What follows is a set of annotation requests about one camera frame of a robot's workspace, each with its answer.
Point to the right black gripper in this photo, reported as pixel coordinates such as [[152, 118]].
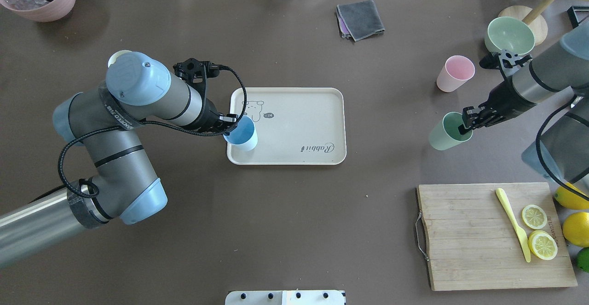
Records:
[[498, 99]]

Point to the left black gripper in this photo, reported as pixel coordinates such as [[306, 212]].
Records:
[[209, 117]]

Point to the blue plastic cup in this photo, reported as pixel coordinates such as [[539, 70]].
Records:
[[244, 137]]

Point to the green plastic cup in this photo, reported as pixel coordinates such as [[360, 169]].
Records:
[[446, 134]]

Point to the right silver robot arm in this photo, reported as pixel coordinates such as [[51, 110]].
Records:
[[560, 148]]

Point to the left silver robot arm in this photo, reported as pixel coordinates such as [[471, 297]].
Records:
[[104, 170]]

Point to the cream rabbit tray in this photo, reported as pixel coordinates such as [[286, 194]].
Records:
[[295, 126]]

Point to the black tray with glasses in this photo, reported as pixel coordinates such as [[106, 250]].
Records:
[[577, 15]]

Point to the pink plastic cup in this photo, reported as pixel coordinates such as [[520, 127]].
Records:
[[457, 70]]

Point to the green bowl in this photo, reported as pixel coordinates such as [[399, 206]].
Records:
[[511, 34]]

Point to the wooden cup tree stand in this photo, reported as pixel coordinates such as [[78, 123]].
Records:
[[532, 18]]

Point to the lemon half slice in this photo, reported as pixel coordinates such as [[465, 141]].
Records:
[[542, 245], [534, 217]]

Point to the yellow lemon outer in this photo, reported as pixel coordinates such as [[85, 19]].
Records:
[[569, 199]]

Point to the yellow lemon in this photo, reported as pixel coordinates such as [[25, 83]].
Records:
[[576, 229], [569, 199]]

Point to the wooden cutting board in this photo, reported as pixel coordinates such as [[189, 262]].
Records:
[[470, 243]]

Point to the cream plastic cup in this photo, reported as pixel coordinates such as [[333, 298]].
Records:
[[116, 55]]

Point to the yellow plastic knife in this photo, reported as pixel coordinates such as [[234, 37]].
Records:
[[519, 231]]

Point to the grey folded cloth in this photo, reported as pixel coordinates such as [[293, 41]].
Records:
[[359, 20]]

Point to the yellow lemon middle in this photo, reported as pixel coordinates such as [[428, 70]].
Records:
[[576, 229]]

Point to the green lime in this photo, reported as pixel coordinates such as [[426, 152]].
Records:
[[582, 259]]

